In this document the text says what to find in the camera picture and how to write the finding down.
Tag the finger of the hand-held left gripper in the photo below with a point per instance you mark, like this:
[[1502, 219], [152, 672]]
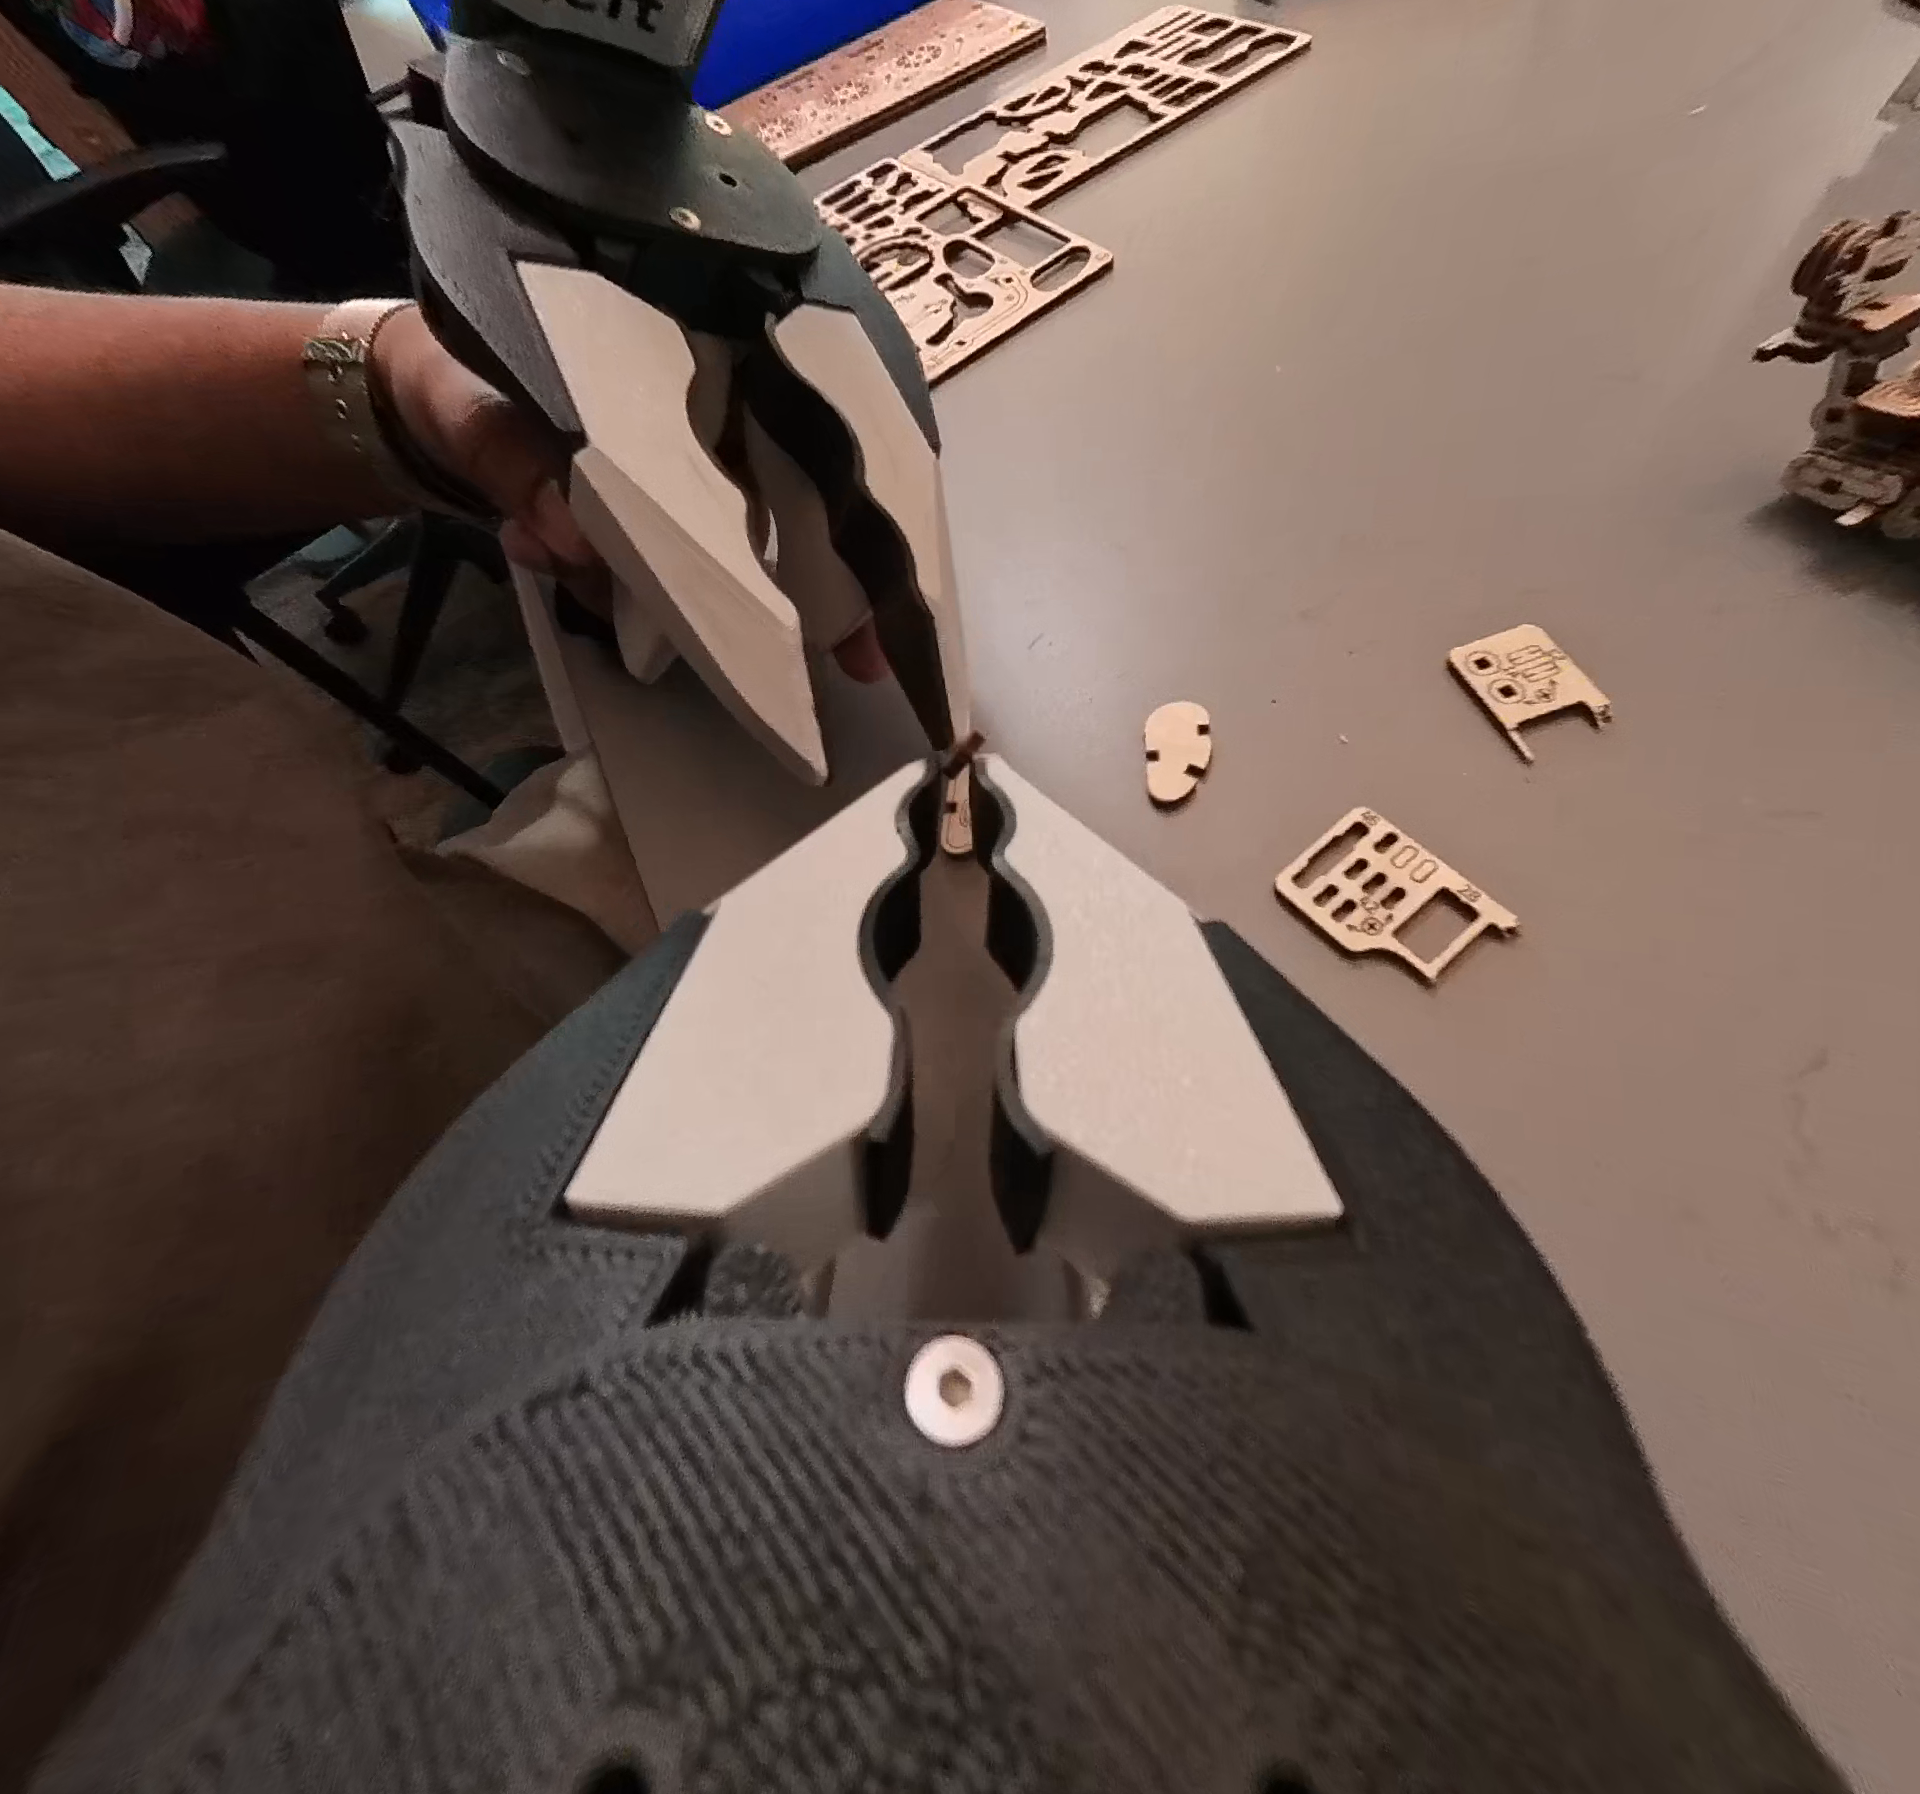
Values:
[[878, 444], [649, 474]]

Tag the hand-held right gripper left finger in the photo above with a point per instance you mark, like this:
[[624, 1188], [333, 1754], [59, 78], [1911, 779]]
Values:
[[737, 1074]]

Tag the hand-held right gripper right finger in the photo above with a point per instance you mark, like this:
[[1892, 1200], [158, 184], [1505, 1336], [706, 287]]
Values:
[[1173, 1074]]

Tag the wooden offcut with slot grid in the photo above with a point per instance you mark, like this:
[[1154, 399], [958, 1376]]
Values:
[[1385, 894]]

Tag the oval wooden piece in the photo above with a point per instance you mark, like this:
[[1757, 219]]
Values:
[[1178, 751], [964, 811]]

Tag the person's left forearm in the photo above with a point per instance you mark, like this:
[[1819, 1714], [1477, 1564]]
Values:
[[152, 399]]

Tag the grey desk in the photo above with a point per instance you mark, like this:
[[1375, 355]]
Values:
[[1426, 474]]

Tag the person's left hand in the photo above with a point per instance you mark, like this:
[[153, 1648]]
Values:
[[465, 459]]

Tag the wide punched wooden sheet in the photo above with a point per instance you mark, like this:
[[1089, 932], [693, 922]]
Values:
[[964, 264]]

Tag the black office chair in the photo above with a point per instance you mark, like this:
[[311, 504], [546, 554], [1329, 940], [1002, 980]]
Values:
[[423, 594]]

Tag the dark engraved wooden sheet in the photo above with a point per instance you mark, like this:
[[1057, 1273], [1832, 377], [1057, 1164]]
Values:
[[898, 69]]

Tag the person's beige trousers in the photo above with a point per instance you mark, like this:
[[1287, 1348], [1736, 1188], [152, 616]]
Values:
[[540, 830]]

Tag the long punched wooden sheet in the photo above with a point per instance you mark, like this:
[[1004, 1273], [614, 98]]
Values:
[[1112, 98]]

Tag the wooden offcut with square holes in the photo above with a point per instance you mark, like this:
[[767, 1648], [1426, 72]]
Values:
[[1521, 684]]

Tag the wooden motorcycle model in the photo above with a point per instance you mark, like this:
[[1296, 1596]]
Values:
[[1856, 371]]

